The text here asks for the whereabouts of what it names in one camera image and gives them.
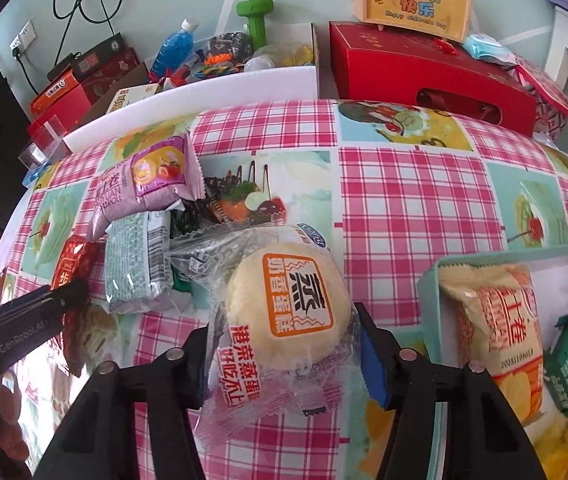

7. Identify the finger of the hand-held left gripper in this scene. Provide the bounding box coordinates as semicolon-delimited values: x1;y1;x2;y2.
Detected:
39;277;90;317

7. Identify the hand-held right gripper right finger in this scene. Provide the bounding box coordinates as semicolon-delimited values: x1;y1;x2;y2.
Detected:
355;302;547;480

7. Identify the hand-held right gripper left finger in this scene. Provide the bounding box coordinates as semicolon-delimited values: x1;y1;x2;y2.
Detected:
36;325;212;480

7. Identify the teal tray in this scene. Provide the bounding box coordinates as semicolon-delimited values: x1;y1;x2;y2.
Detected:
416;247;568;480

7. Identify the clear steamed cake packet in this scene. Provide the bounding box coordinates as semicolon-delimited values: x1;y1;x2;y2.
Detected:
169;222;365;448

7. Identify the orange bread packet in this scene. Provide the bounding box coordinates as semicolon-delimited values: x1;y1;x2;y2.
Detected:
534;417;568;480

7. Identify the red snack packet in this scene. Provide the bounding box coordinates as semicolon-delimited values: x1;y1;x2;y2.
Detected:
50;237;101;378

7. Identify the light green snack packet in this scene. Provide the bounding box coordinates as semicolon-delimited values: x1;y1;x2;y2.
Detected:
104;210;175;315

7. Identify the orange swiss roll packet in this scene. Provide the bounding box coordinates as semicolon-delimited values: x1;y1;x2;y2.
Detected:
438;262;547;426

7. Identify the pink swiss roll packet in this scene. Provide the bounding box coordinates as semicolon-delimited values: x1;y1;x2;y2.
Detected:
89;132;206;241

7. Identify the black snack packet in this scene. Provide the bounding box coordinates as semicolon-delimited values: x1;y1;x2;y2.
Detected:
169;202;215;240

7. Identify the clear plastic box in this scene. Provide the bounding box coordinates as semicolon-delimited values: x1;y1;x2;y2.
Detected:
18;115;72;171

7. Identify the checked printed tablecloth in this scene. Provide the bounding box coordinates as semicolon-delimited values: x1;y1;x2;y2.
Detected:
0;99;568;480

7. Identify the orange red box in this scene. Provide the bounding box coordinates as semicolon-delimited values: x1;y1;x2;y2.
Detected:
26;70;95;133

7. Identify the yellow and white box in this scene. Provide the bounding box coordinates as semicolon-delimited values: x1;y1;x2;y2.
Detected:
105;84;162;115

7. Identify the dark flat box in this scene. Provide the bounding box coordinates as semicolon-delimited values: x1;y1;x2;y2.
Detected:
46;32;140;83

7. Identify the white storage box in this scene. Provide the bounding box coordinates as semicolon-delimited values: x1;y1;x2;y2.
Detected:
62;22;321;151

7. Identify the blue liquid bottle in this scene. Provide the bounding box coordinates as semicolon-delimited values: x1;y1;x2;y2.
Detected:
150;17;200;78

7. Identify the colourful toy packet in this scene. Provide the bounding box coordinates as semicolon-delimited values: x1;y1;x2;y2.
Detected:
199;32;254;73

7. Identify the red gift box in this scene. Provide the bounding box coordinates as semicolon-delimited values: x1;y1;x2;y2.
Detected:
329;21;537;137

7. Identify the clear plastic bottle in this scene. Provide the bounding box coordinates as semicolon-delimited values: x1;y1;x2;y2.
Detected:
244;44;315;73

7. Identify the red patterned box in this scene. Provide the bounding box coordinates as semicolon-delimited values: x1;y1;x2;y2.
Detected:
514;55;568;141

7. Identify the green dumbbell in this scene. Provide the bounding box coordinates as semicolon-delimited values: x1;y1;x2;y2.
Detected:
236;0;275;47

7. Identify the light blue packet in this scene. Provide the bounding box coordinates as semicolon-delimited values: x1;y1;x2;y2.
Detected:
464;34;520;66

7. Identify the white wall socket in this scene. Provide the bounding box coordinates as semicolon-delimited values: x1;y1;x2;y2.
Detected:
10;20;37;57

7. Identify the black cable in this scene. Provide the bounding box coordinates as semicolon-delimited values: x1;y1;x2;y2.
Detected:
16;0;126;96

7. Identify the orange gift box with handle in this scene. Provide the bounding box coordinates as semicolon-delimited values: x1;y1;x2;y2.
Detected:
346;0;474;43

